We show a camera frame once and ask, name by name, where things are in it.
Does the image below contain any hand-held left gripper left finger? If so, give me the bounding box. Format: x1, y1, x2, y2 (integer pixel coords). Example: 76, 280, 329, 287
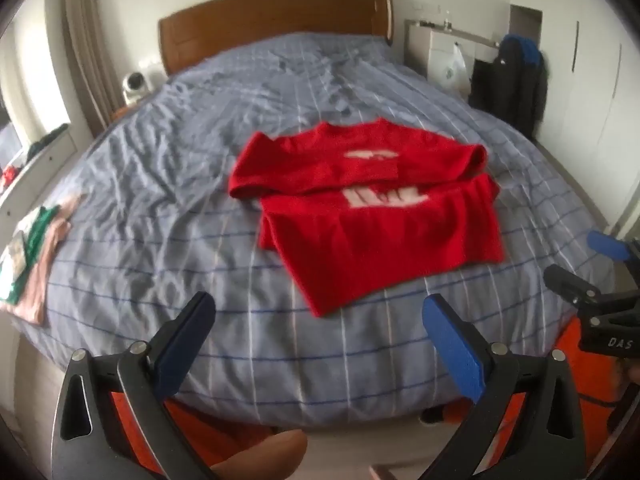
50, 291, 217, 480

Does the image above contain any beige curtain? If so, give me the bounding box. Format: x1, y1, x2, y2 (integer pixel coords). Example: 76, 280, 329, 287
45, 0, 113, 136

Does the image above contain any green and white folded garment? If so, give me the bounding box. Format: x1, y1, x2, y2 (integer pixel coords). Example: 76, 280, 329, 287
0, 205, 61, 306

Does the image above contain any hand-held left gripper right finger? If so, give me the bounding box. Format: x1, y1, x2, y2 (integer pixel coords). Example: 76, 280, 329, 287
421, 294, 587, 480

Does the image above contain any pink folded garment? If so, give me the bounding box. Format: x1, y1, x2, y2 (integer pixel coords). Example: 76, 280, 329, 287
5, 194, 83, 325

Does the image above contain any blue-grey checked blanket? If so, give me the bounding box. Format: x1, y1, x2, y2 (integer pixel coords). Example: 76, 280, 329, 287
15, 32, 617, 428

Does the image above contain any wooden headboard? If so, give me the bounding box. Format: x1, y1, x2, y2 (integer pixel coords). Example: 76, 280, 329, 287
158, 0, 393, 77

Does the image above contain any red sweater with white print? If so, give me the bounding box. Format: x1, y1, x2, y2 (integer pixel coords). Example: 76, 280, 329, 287
228, 118, 505, 319

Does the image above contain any person's bare knee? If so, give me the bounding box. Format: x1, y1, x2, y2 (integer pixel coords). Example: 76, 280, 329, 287
210, 430, 308, 480

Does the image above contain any white security camera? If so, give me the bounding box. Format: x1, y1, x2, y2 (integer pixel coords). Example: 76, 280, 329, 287
122, 72, 151, 106

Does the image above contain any black and blue jacket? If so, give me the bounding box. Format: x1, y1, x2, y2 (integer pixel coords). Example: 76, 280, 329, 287
468, 35, 548, 138

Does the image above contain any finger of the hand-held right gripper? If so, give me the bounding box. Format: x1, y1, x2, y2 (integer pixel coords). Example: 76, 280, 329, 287
587, 231, 640, 262
544, 265, 609, 312

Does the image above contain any orange cloth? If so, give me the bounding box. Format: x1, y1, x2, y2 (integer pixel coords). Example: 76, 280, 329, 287
107, 325, 631, 480

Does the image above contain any white window ledge cabinet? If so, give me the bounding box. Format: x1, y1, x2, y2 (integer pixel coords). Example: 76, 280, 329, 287
0, 122, 78, 226

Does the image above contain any white desk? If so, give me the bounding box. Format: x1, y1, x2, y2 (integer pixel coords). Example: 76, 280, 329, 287
404, 19, 501, 92

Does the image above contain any white plastic bag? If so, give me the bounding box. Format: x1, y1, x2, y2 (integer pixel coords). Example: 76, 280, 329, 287
440, 42, 468, 92

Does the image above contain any white wardrobe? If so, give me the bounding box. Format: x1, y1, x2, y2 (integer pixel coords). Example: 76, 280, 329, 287
530, 5, 640, 241

